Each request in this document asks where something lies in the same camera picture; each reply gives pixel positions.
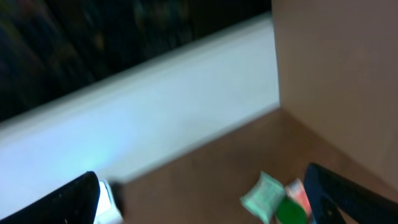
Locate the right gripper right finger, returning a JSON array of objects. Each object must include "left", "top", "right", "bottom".
[{"left": 303, "top": 163, "right": 397, "bottom": 224}]

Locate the mint green wipes pack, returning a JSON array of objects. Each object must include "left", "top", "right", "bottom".
[{"left": 240, "top": 171, "right": 285, "bottom": 224}]

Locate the orange small packet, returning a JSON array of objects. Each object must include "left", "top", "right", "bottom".
[{"left": 285, "top": 179, "right": 312, "bottom": 217}]

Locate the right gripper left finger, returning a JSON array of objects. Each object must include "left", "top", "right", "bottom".
[{"left": 1, "top": 171, "right": 100, "bottom": 224}]

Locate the green lid jar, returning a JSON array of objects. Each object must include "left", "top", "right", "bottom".
[{"left": 275, "top": 197, "right": 308, "bottom": 224}]

